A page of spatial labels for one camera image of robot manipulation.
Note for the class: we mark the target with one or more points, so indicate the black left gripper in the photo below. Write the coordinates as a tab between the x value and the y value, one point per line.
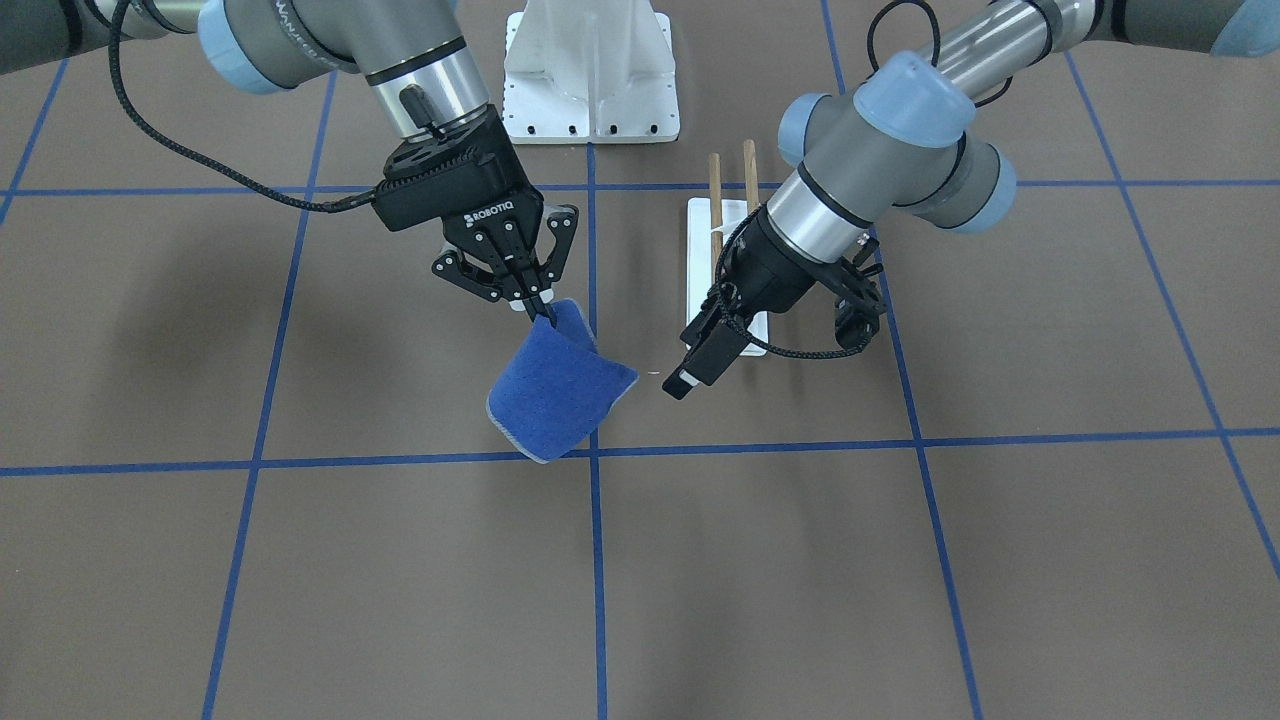
771	266

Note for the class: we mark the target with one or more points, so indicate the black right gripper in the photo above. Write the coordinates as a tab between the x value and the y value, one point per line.
497	231

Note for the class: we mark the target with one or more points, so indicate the blue microfiber towel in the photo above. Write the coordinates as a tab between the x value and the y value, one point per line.
557	388

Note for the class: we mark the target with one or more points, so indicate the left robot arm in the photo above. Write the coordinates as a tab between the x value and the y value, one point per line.
901	140

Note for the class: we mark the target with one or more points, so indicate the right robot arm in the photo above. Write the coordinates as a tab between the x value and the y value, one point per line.
412	55

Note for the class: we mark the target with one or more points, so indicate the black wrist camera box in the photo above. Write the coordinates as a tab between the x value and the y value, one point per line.
859	306

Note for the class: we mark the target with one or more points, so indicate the wooden rack rail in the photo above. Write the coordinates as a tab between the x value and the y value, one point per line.
716	235
753	197

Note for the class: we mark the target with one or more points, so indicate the white camera mount stand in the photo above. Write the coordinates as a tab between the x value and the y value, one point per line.
590	72

